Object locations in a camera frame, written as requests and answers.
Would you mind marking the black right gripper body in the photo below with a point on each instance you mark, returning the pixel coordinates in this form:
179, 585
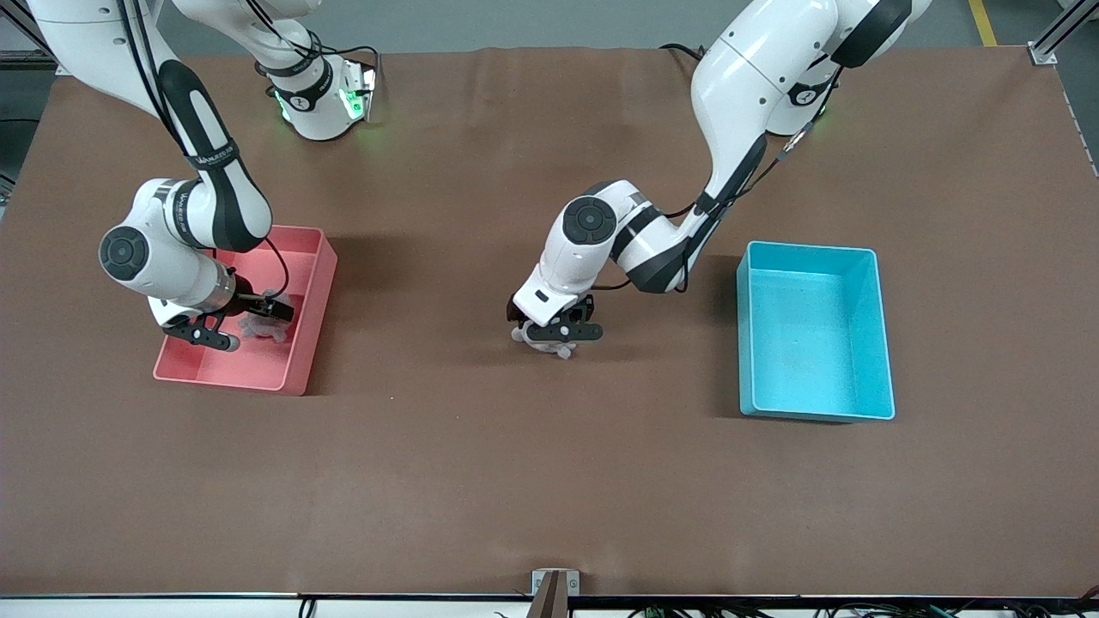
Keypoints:
246, 297

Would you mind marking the plain grey plush toy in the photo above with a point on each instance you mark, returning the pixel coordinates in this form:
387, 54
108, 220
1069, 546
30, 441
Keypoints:
258, 330

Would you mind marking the brown camera post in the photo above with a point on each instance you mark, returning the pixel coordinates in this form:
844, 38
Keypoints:
549, 601

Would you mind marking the right arm base connector plate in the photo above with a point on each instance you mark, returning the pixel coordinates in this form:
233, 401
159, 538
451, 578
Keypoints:
365, 81

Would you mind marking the small metal bracket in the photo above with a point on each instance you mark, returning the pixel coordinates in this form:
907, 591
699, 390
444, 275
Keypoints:
573, 584

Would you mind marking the aluminium frame profile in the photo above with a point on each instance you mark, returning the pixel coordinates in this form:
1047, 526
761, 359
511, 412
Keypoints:
17, 60
1052, 39

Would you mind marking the blue plastic box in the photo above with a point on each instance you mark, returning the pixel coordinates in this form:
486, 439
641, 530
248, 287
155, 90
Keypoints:
807, 360

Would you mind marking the grey plush toy white face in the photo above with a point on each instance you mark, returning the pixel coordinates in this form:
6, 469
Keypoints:
558, 350

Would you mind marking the brown table cover sheet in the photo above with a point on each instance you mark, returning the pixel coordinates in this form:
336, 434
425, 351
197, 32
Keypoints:
549, 472

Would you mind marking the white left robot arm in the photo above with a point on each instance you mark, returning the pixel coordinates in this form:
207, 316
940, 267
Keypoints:
747, 94

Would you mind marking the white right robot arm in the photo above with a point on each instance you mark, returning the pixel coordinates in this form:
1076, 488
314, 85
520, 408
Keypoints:
219, 206

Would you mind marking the pink plastic box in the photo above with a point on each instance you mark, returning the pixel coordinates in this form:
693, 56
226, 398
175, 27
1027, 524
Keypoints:
249, 360

